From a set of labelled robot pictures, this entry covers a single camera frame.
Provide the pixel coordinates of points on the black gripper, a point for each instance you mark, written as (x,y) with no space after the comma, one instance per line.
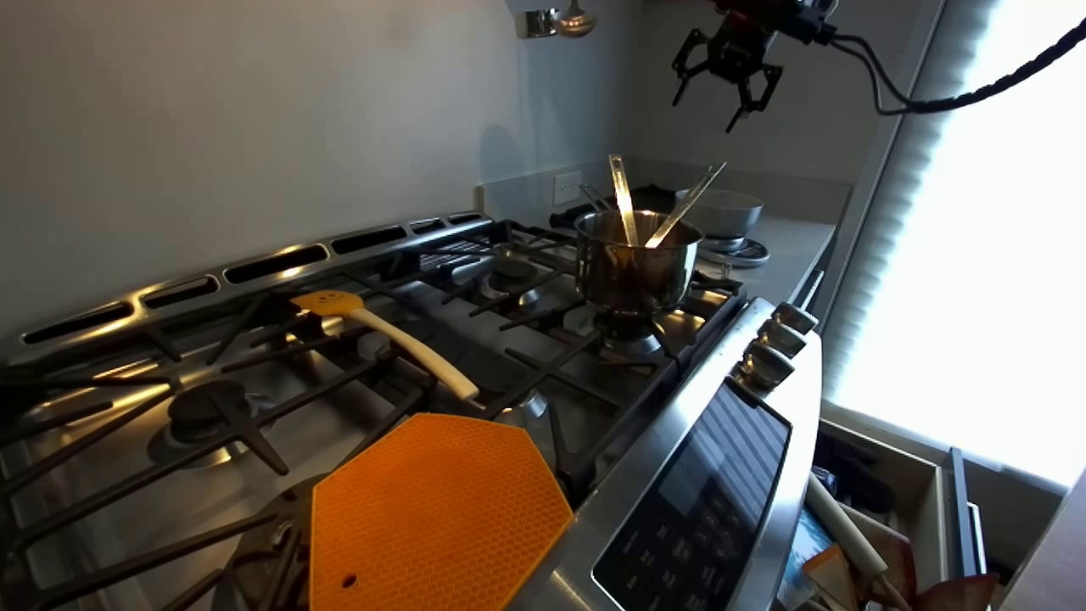
(752,24)

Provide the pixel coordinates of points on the white bowl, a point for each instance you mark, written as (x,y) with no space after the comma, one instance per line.
(724,215)

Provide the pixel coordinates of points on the round kitchen scale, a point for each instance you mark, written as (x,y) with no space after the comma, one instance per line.
(734,253)

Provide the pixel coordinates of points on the hanging metal ladle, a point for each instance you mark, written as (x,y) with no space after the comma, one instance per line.
(557,22)

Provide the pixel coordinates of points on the stainless steel pot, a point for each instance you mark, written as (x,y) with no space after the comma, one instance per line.
(633,280)

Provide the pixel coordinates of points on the wooden spoon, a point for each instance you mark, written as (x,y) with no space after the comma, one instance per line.
(332,303)

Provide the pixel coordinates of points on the orange hexagonal silicone trivet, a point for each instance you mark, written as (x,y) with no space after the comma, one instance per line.
(443,515)

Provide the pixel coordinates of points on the stainless steel gas stove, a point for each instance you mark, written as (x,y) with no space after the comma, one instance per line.
(162,452)

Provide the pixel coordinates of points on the wall power outlet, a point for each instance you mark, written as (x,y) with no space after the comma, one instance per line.
(564,184)

